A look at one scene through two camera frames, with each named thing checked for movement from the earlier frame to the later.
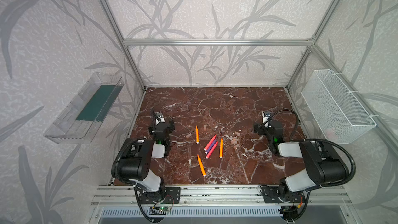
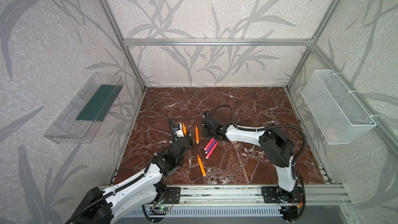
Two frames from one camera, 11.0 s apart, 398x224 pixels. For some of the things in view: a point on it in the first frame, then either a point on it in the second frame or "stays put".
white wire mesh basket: [340, 115] stays put
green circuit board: [160, 208] stays put
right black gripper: [263, 127] → [208, 123]
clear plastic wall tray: [80, 121] stays put
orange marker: [221, 148] → [184, 129]
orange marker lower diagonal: [202, 167] stays put
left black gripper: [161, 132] → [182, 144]
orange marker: [197, 135] stays put
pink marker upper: [210, 142] stays put
